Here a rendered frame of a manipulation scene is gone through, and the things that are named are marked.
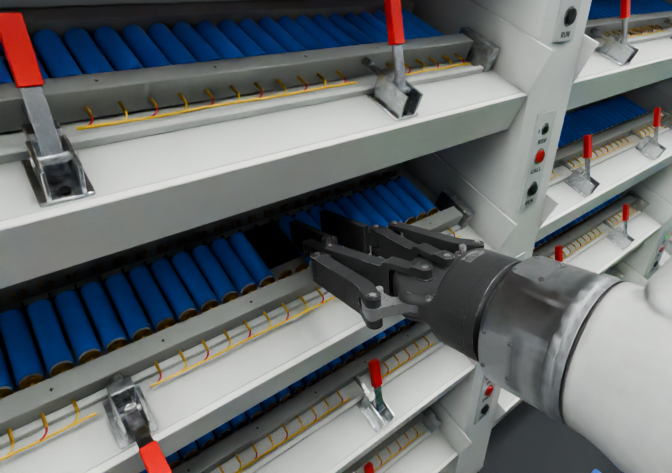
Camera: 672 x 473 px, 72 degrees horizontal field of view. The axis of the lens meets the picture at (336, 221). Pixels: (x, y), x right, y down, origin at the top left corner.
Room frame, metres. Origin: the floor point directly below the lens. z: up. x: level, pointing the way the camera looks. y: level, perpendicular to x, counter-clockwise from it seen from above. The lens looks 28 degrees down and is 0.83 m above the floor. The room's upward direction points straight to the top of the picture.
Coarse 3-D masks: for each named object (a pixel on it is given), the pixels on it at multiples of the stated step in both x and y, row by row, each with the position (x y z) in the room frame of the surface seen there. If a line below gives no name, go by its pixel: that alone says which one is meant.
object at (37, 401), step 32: (416, 224) 0.49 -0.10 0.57; (448, 224) 0.51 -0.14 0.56; (288, 288) 0.36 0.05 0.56; (192, 320) 0.31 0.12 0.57; (224, 320) 0.32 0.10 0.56; (288, 320) 0.34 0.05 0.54; (128, 352) 0.28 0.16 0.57; (160, 352) 0.28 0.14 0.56; (64, 384) 0.24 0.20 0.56; (96, 384) 0.25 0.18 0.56; (0, 416) 0.22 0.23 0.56; (32, 416) 0.23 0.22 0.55
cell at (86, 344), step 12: (60, 300) 0.31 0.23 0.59; (72, 300) 0.31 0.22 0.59; (60, 312) 0.31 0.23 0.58; (72, 312) 0.30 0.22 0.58; (84, 312) 0.31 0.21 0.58; (72, 324) 0.29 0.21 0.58; (84, 324) 0.30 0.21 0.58; (72, 336) 0.29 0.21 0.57; (84, 336) 0.29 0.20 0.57; (72, 348) 0.28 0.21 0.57; (84, 348) 0.28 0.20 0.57; (96, 348) 0.28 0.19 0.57
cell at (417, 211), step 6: (390, 186) 0.55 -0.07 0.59; (396, 186) 0.55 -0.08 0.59; (396, 192) 0.55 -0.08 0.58; (402, 192) 0.54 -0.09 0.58; (402, 198) 0.54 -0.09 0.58; (408, 198) 0.54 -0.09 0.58; (408, 204) 0.53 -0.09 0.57; (414, 204) 0.53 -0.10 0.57; (414, 210) 0.52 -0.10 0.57; (420, 210) 0.52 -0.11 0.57; (414, 216) 0.52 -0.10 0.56
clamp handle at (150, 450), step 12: (132, 408) 0.23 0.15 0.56; (132, 420) 0.23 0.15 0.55; (132, 432) 0.22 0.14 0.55; (144, 432) 0.22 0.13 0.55; (144, 444) 0.21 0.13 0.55; (156, 444) 0.21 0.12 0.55; (144, 456) 0.20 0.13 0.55; (156, 456) 0.20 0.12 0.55; (156, 468) 0.19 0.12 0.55; (168, 468) 0.19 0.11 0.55
